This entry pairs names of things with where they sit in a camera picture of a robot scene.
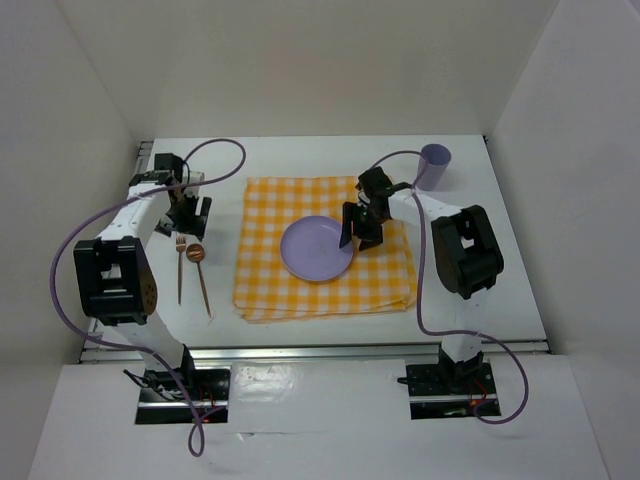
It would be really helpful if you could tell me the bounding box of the purple plastic cup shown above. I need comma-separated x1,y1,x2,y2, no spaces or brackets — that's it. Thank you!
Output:
416,144,452,191

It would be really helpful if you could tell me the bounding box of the copper spoon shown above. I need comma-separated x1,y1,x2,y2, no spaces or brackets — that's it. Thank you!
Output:
185,243,213,318

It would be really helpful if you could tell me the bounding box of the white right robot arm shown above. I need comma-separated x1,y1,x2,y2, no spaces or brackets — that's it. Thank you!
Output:
340,166,504,392

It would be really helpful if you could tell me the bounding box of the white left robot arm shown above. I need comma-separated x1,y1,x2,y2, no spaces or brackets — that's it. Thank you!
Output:
73,153,212,399

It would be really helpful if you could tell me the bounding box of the copper fork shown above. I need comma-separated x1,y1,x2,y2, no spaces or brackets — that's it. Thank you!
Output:
175,234,187,304

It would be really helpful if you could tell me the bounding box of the aluminium left side rail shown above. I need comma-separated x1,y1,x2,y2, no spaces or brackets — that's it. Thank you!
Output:
73,142,164,335

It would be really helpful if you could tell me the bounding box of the aluminium table edge rail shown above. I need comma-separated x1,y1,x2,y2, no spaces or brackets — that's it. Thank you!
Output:
79,341,551,364

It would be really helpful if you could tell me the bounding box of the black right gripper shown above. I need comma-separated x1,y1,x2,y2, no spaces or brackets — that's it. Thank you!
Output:
339,201,388,251

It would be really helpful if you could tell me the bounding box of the purple plastic plate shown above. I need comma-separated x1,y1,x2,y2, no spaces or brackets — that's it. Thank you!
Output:
279,215,354,283

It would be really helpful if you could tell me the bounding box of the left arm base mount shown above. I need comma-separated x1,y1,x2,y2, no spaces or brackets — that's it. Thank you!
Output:
123,366,231,425

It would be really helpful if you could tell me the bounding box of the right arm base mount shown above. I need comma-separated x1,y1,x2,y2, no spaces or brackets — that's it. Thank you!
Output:
396,352,501,420

